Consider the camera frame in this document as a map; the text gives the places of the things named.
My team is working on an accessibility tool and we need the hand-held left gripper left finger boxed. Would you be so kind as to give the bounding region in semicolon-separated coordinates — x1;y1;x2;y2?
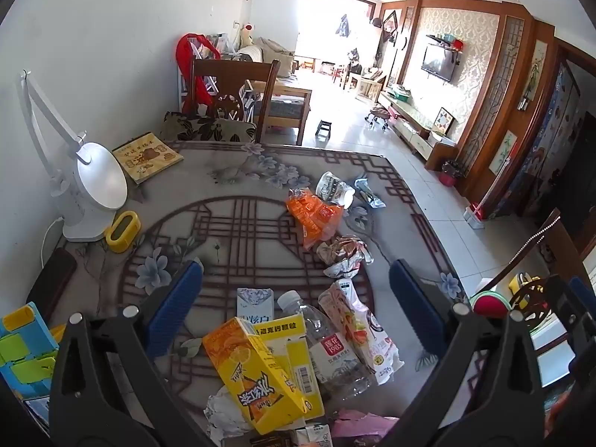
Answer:
49;258;219;447

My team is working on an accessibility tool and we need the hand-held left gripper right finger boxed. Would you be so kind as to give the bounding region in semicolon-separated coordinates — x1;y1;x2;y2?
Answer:
389;258;545;447

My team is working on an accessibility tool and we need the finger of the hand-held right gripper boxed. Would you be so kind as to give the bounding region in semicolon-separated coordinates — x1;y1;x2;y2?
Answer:
542;274;596;364

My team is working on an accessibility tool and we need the green bin with red liner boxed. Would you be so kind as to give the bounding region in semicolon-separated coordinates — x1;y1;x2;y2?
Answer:
468;289;510;322

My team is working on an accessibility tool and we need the white blue-print carton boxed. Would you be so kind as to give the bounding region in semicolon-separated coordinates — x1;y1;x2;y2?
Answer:
237;287;274;331

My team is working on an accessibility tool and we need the brown silver wrapper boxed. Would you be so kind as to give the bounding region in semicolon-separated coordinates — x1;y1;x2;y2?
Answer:
317;236;374;279

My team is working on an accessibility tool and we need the clear plastic bottle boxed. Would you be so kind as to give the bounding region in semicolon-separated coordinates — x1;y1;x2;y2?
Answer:
278;290;378;401

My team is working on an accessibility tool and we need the yellow orange drink carton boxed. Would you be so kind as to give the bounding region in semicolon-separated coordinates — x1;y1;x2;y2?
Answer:
202;317;310;435

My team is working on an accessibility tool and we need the grey-white paper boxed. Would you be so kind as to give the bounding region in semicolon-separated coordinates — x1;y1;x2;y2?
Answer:
204;384;261;441

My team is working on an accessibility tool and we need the silver blue wrapper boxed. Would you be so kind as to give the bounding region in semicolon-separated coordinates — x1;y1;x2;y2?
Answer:
354;174;387;208

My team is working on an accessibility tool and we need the pink paper scrap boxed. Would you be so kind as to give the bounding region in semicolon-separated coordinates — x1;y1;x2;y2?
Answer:
333;409;401;438

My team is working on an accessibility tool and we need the yellow white barcode carton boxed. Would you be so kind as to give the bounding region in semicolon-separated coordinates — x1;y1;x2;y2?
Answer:
254;317;325;422

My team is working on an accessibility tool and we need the orange plastic bag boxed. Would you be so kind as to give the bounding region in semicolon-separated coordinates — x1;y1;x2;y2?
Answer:
285;187;344;251

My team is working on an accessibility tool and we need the white printed cup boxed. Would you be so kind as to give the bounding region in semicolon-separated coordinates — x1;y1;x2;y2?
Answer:
316;171;355;209

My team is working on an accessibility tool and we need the yellow plastic toy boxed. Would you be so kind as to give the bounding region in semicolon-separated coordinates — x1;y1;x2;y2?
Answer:
510;272;541;294

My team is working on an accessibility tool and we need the yellow oval container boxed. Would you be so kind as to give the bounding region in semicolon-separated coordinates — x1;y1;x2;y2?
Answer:
105;211;141;253

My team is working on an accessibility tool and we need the wooden chair with round carving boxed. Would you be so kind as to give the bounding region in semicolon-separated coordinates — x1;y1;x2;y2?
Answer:
482;207;596;317

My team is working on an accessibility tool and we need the red white dustpan broom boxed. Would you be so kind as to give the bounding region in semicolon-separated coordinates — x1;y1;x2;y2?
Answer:
463;151;508;229

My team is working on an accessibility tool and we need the dark brown case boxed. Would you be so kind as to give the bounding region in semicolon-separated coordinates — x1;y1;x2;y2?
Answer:
25;248;77;310

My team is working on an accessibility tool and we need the red floor waste bin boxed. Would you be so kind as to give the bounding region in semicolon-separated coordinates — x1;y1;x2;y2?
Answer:
440;161;465;188

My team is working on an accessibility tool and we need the dark entrance door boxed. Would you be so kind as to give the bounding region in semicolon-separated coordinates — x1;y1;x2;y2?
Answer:
561;102;596;252

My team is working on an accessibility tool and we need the white desk lamp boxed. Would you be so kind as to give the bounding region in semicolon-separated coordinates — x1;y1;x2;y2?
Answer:
16;70;129;243

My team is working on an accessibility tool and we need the yellow picture book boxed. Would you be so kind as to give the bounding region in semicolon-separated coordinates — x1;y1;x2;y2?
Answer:
112;131;184;184

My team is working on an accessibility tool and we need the blue green yellow toy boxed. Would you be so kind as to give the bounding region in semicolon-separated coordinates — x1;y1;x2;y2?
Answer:
0;302;61;399

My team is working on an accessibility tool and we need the bamboo painting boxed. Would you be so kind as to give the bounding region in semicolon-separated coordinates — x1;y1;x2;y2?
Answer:
489;130;517;178

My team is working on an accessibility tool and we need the floral seat cushion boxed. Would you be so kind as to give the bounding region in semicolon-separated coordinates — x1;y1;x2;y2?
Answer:
161;112;258;144

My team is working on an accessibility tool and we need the colourful geometric board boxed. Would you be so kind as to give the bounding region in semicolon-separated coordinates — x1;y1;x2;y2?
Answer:
431;107;454;137

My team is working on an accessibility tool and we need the long television cabinet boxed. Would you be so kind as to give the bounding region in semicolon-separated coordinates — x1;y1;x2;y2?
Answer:
377;88;459;171

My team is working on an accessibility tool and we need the colourful printed door curtain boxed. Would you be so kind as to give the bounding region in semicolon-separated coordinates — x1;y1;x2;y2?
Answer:
494;63;583;219

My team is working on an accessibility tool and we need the brown rolling stool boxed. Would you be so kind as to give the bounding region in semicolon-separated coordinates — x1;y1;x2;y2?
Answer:
365;106;394;132

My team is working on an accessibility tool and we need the light wooden coffee table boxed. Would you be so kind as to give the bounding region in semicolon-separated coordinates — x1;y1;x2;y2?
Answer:
356;74;385;102

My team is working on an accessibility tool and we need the wooden armchair with grey cushion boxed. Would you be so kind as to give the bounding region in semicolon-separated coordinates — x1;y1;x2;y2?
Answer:
247;79;314;146

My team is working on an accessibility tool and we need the tall scroll painting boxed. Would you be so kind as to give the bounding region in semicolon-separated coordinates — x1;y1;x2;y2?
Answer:
526;39;548;112

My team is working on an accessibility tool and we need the wooden dining chair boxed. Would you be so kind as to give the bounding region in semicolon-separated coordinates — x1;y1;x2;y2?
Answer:
188;58;281;145

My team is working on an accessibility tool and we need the red bag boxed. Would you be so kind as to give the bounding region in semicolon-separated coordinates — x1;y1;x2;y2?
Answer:
175;34;219;117

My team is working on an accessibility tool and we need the beige sofa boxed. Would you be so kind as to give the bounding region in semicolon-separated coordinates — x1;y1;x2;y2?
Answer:
235;37;296;85

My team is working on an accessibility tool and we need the white power cable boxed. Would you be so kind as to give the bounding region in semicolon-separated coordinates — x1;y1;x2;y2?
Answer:
43;216;64;261

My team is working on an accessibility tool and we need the wall-mounted television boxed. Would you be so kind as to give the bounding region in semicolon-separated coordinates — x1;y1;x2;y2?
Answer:
421;44;459;82

